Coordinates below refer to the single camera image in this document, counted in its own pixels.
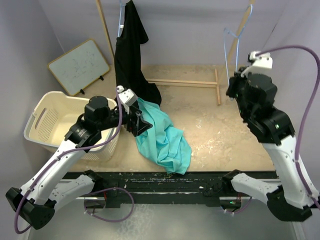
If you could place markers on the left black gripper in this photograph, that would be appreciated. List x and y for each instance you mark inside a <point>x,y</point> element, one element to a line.
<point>139,125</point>

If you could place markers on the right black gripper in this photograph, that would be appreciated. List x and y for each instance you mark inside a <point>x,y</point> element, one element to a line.
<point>237,77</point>

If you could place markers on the teal t shirt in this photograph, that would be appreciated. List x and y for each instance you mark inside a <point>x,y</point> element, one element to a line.
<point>163,144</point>

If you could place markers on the light blue wire hanger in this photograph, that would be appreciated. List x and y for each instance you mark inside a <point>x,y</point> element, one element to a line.
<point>236,37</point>

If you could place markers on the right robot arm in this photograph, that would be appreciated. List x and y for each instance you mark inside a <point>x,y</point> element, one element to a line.
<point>294,198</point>

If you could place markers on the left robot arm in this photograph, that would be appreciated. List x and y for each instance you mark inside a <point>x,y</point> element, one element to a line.
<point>37,200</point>

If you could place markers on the black t shirt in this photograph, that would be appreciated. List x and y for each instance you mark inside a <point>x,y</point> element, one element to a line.
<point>127,57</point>

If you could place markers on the blue hanger with black shirt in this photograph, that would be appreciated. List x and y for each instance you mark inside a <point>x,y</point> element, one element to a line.
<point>121,18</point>

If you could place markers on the wooden clothes rack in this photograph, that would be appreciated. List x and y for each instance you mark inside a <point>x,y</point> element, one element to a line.
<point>163,82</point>

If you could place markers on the small framed whiteboard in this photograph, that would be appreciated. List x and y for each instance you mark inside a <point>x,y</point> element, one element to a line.
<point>78,68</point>

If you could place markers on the cream plastic laundry basket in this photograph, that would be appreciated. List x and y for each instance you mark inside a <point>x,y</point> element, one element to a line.
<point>52,118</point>

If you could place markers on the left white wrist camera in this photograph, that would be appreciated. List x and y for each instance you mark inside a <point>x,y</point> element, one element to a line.
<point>127,97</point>

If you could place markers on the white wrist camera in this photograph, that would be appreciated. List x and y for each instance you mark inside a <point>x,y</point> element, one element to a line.
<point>259,64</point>
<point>127,97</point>

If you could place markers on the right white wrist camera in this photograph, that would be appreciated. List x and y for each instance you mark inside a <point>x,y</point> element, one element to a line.
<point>259,64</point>

